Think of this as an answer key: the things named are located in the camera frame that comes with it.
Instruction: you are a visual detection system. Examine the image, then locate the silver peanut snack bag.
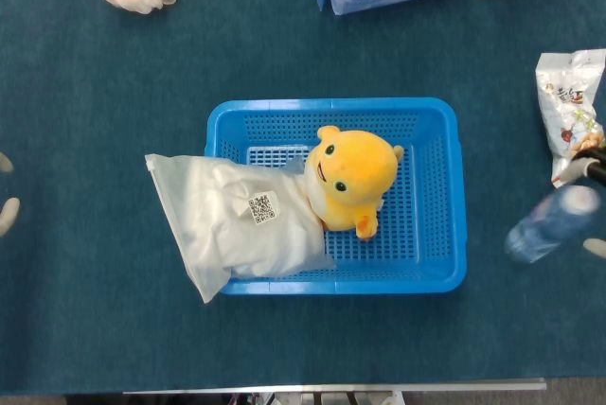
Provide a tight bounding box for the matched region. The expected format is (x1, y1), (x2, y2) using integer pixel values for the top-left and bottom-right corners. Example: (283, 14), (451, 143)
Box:
(535, 48), (606, 189)

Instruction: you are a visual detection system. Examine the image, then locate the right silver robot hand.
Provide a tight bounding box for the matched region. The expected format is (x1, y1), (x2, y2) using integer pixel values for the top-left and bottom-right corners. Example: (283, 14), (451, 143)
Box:
(558, 145), (606, 260)

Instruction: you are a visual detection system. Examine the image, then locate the blue perforated plastic basket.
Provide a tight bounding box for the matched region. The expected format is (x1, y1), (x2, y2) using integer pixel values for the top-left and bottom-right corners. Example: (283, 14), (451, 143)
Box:
(206, 97), (469, 296)

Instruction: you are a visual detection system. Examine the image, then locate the teal felt table cover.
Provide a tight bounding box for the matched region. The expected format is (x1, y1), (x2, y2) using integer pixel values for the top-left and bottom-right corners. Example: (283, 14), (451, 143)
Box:
(0, 0), (606, 397)

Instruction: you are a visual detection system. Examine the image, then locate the silver metal frame bar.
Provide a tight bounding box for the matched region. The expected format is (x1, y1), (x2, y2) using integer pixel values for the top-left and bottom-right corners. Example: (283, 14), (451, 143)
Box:
(122, 378), (548, 405)

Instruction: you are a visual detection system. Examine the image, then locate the clear plastic water bottle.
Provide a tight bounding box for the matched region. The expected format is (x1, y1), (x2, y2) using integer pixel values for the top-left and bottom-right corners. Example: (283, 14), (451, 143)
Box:
(503, 184), (603, 265)

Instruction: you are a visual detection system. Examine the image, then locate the white garment in zip bag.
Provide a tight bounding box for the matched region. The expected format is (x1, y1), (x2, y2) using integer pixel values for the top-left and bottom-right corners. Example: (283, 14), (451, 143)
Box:
(144, 149), (337, 304)

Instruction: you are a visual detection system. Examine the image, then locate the yellow plush toy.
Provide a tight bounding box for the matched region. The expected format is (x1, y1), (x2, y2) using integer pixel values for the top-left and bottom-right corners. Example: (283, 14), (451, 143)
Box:
(302, 125), (406, 242)

